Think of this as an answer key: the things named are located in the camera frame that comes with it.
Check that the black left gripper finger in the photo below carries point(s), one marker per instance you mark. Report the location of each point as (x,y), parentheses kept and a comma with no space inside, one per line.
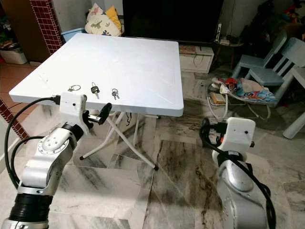
(106,112)

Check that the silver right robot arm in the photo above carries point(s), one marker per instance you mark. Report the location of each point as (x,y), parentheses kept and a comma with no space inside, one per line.
(238,191)

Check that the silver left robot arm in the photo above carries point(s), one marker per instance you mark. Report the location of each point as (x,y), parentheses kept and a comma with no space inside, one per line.
(45,162)

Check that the black head key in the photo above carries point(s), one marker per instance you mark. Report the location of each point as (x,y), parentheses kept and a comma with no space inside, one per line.
(95,89)

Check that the small brown box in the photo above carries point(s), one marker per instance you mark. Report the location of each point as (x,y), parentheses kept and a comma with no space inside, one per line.
(218,98)

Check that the white folding table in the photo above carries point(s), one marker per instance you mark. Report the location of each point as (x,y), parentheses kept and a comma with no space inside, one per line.
(109,67)

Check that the colourful baby bouncer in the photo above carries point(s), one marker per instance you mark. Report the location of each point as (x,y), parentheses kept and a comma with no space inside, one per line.
(252,90)

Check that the light blue wooden chair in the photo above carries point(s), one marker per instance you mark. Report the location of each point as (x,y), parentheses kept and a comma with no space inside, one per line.
(264,75)
(250,61)

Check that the white television cabinet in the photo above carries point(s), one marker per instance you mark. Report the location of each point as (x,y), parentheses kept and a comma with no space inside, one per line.
(195,59)

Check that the light blue plastic bin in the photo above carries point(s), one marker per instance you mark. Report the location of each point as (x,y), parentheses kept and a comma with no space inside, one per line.
(71,34)

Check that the dinosaur print pillow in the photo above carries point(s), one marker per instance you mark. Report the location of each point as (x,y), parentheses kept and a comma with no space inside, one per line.
(100,24)

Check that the small dark side table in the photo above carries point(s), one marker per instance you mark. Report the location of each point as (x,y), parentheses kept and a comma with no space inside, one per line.
(228,44)

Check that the yellow pillow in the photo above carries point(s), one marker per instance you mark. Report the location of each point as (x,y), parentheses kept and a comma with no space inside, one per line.
(114,18)

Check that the white basket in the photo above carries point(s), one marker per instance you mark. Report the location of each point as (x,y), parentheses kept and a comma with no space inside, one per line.
(13,57)

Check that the white slim bottle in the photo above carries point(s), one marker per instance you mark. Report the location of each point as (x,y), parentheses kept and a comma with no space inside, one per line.
(218,31)

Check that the black television screen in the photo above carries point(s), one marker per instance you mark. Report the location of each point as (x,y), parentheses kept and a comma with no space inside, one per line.
(171,21)

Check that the brown wooden cabinet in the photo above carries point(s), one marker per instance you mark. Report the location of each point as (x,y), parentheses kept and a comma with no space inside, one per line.
(21,28)

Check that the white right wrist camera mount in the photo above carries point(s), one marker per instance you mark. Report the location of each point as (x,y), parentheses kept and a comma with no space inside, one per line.
(238,133)

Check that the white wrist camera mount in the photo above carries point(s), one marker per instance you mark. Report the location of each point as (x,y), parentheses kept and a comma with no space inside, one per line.
(238,133)
(71,107)

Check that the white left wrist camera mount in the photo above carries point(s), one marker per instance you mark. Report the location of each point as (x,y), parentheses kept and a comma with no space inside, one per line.
(71,107)

